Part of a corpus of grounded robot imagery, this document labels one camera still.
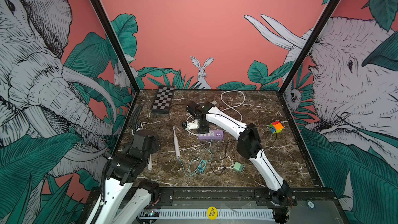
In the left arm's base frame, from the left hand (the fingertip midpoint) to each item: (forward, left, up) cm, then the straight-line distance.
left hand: (148, 138), depth 71 cm
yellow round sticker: (-28, -29, -21) cm, 46 cm away
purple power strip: (+10, -34, -19) cm, 40 cm away
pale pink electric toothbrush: (+5, -10, -20) cm, 23 cm away
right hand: (+15, -26, -16) cm, 34 cm away
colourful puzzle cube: (+14, -73, -17) cm, 77 cm away
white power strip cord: (+33, -44, -22) cm, 59 cm away
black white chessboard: (+40, +1, -19) cm, 44 cm away
